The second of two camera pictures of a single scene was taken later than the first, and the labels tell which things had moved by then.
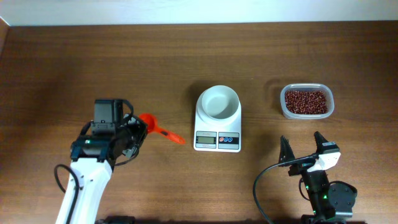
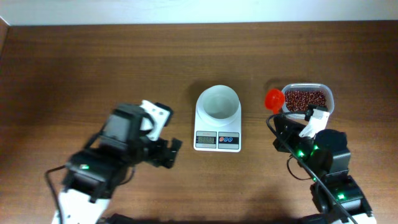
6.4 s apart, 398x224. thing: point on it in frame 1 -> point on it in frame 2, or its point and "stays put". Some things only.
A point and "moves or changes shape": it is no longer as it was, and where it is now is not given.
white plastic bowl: x=218 y=106 stays put
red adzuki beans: x=306 y=102 stays put
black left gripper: x=140 y=129 -> x=165 y=158
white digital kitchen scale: x=225 y=139 stays put
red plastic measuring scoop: x=150 y=121 moves or changes shape
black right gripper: x=300 y=168 -> x=285 y=134
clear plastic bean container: x=306 y=101 stays put
